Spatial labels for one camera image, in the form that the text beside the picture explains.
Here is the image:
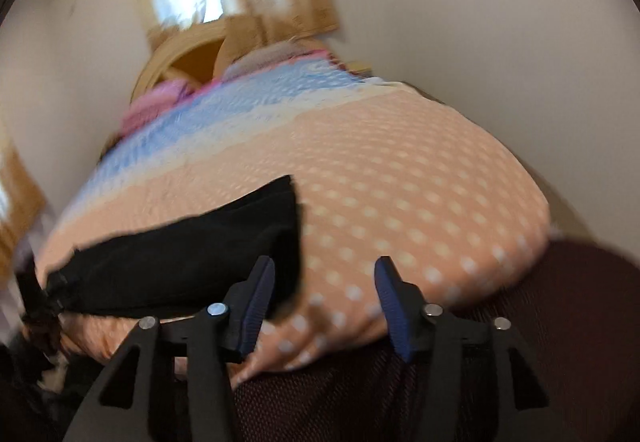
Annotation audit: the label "striped pillow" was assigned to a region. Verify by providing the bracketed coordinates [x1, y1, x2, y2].
[220, 44, 342, 79]

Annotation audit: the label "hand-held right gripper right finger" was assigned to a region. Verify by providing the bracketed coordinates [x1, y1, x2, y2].
[374, 256, 568, 442]

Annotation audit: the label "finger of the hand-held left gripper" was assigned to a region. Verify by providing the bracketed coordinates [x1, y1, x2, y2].
[14, 267, 67, 357]

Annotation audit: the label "folded pink blanket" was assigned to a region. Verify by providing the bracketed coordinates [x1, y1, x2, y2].
[120, 78, 197, 139]

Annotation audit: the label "cream wooden headboard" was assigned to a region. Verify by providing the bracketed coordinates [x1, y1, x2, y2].
[132, 17, 263, 104]

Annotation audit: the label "black pants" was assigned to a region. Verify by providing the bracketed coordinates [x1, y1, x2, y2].
[45, 174, 307, 323]

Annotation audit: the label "polka dot bedspread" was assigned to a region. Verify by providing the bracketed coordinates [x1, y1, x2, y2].
[35, 56, 553, 390]

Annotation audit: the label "person's dark maroon clothing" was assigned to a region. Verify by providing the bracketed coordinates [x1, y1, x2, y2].
[172, 239, 640, 442]

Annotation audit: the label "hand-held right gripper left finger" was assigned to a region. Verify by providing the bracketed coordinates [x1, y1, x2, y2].
[62, 256, 277, 442]

